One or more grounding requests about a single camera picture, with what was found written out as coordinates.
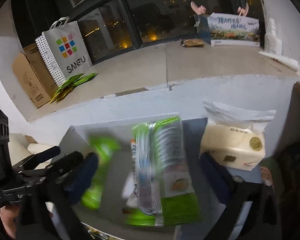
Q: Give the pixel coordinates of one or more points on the landscape printed box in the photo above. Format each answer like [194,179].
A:
[233,30]

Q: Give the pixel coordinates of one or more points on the brown snack packet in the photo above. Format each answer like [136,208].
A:
[192,43]

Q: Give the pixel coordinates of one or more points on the pink clip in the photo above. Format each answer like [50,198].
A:
[242,10]

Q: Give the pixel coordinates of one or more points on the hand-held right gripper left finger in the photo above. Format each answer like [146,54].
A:
[84,175]

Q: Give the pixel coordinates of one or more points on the brown cardboard box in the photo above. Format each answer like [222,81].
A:
[31,80]

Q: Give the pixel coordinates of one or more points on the orange patterned shoe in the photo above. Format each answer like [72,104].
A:
[266,176]

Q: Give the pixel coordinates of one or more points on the pink toy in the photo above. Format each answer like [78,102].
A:
[198,8]

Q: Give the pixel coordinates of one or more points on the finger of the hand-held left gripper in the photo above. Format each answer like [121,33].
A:
[65,163]
[43,155]

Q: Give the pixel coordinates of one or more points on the dark blue box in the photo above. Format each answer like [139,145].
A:
[202,26]

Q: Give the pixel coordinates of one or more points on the white cushion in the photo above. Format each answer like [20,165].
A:
[20,150]

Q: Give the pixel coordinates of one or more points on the large green snack package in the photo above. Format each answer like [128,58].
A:
[162,170]

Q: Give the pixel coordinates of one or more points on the cream tissue pack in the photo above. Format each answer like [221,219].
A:
[235,142]

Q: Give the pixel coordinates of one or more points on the small green snack packet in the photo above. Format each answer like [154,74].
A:
[102,152]

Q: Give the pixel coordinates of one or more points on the pile of green packets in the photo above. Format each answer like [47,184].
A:
[72,82]

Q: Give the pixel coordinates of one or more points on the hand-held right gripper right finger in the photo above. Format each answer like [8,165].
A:
[213,177]

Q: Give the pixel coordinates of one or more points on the person's left hand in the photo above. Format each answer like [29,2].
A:
[8,217]

